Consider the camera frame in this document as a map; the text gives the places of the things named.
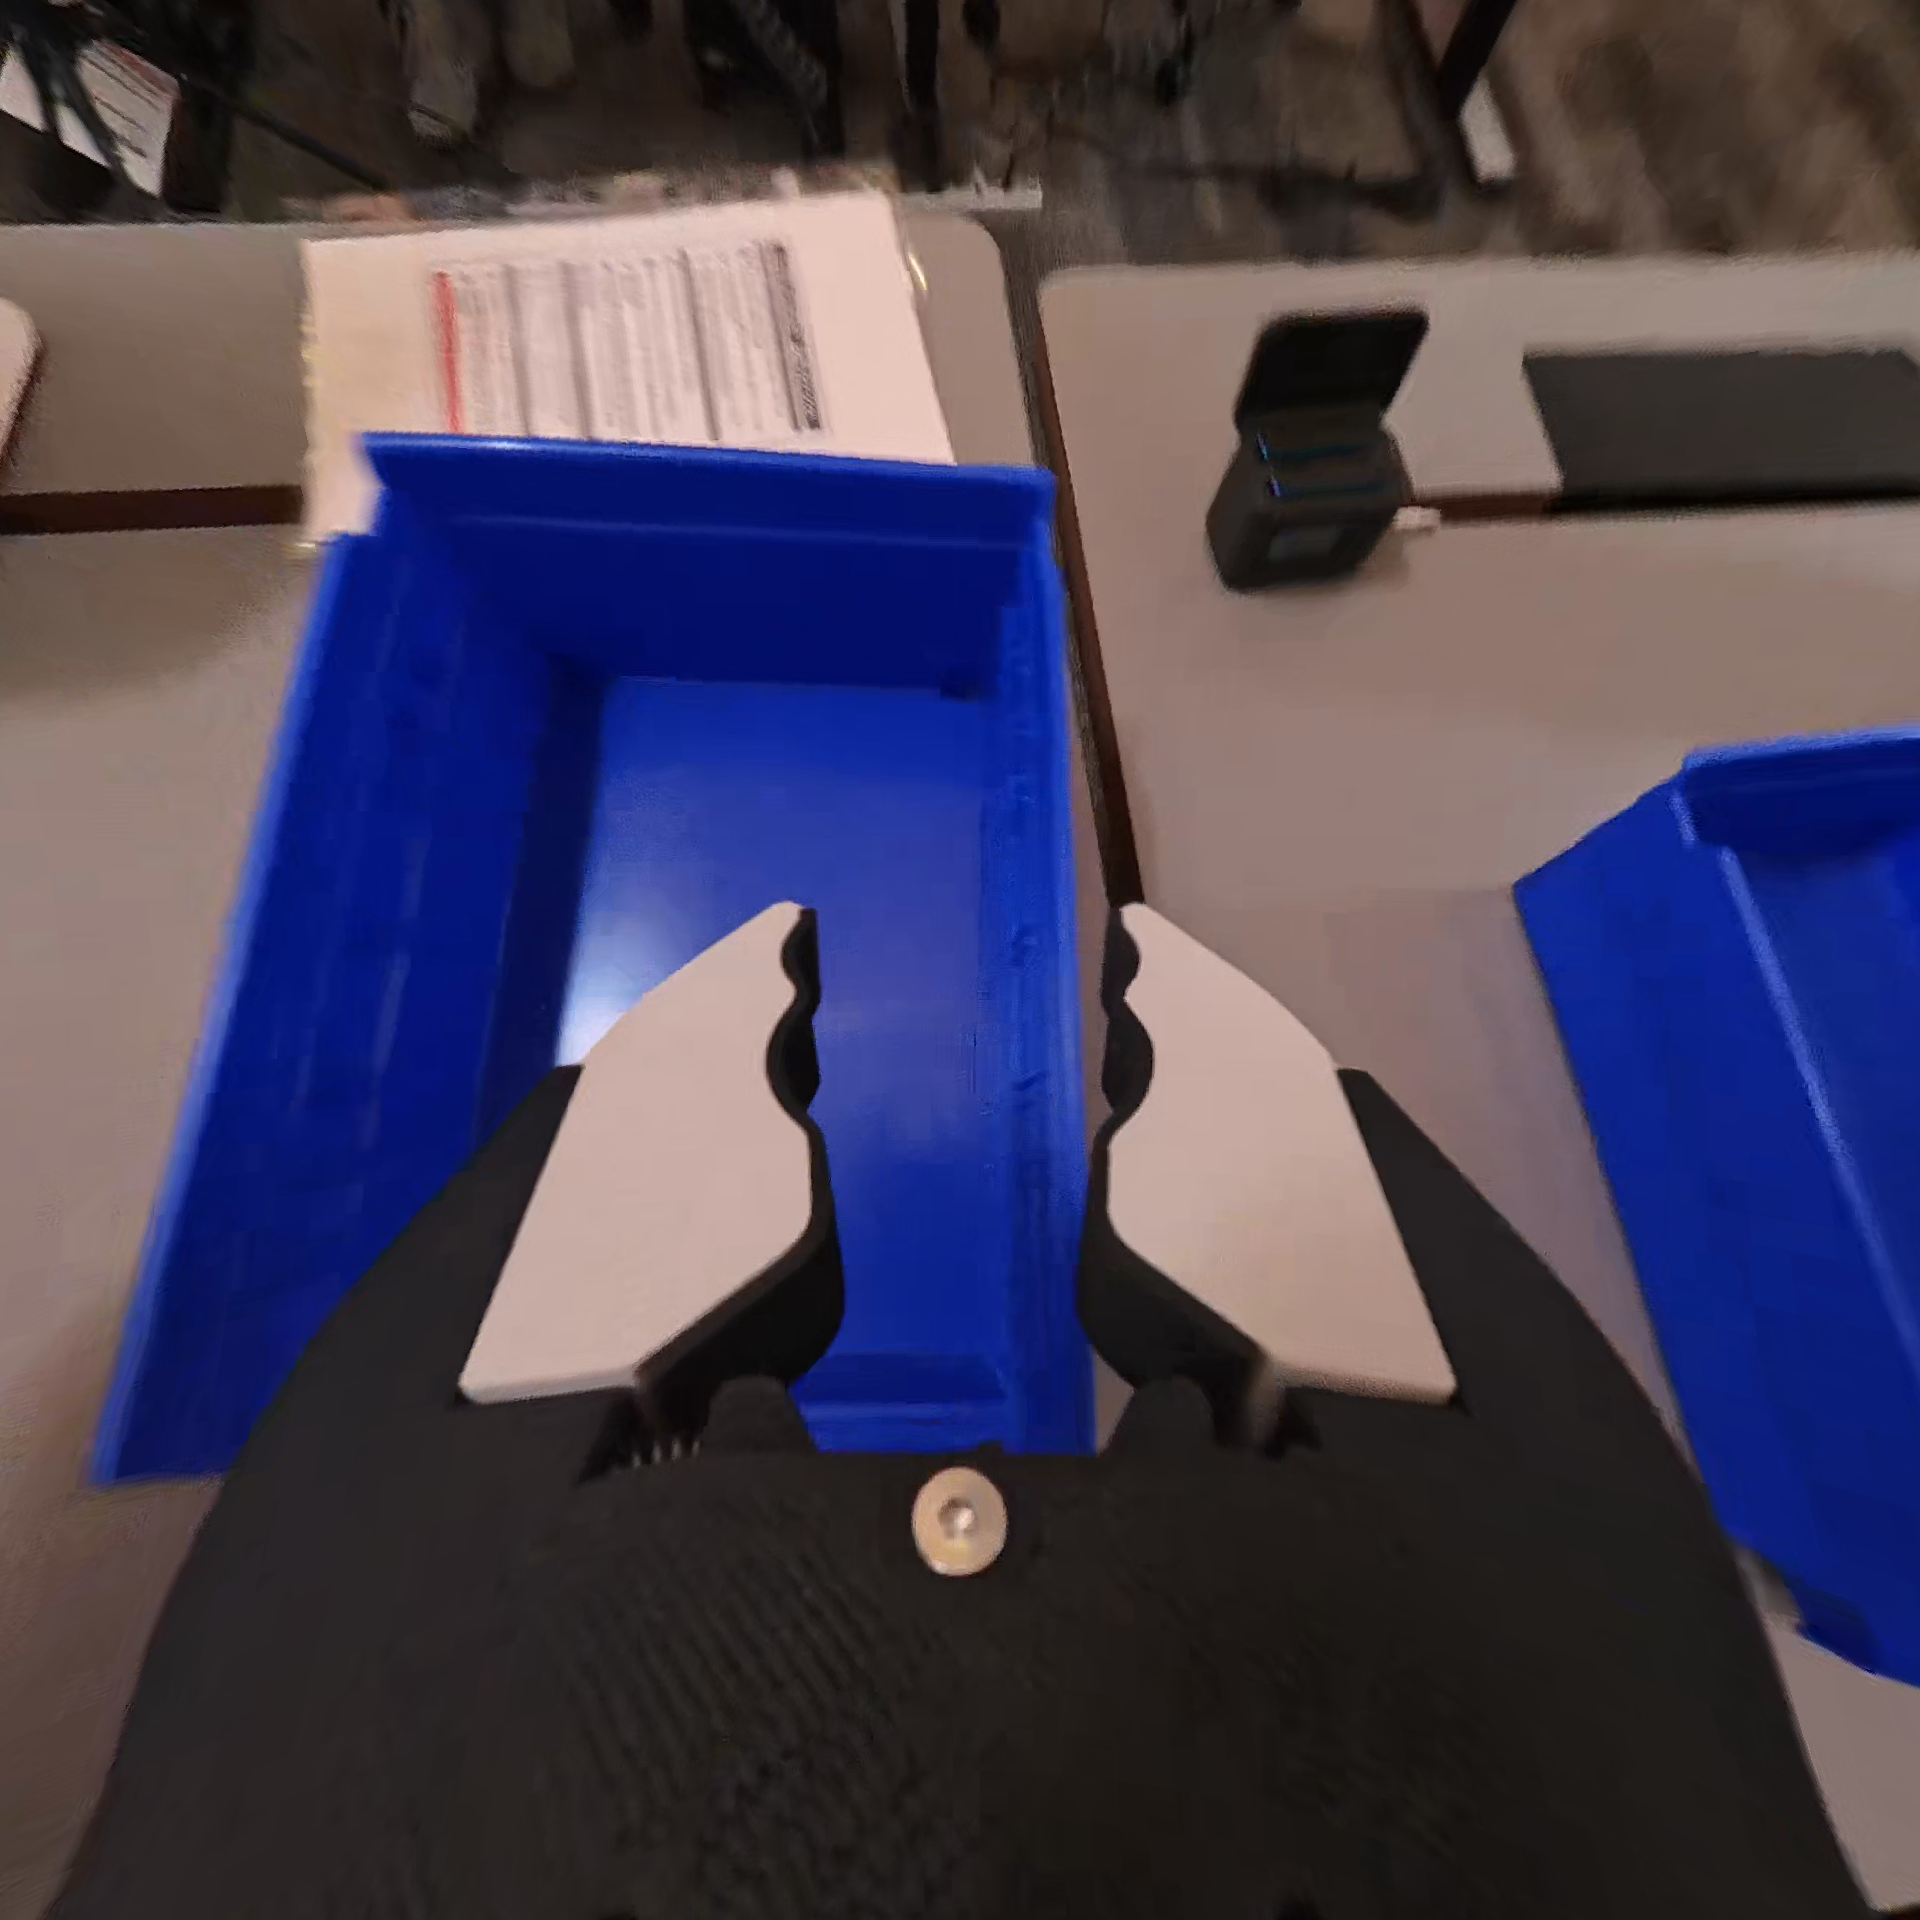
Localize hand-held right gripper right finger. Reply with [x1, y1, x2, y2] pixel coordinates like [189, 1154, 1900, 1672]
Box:
[1074, 899, 1465, 1455]

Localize hanging laminated sheet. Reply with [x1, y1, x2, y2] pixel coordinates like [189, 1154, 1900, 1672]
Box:
[0, 29, 168, 196]

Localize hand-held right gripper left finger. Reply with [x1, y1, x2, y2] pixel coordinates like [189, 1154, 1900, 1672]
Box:
[452, 899, 849, 1455]

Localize black charging case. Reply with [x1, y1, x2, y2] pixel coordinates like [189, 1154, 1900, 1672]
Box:
[1205, 303, 1435, 596]

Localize laminated instruction sheet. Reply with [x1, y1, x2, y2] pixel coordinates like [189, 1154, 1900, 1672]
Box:
[297, 192, 960, 542]

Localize black table cable flap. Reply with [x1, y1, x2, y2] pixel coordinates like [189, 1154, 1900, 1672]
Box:
[1517, 347, 1920, 514]

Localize blue plastic bin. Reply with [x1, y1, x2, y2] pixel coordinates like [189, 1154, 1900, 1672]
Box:
[1511, 728, 1920, 1682]
[90, 432, 1105, 1486]

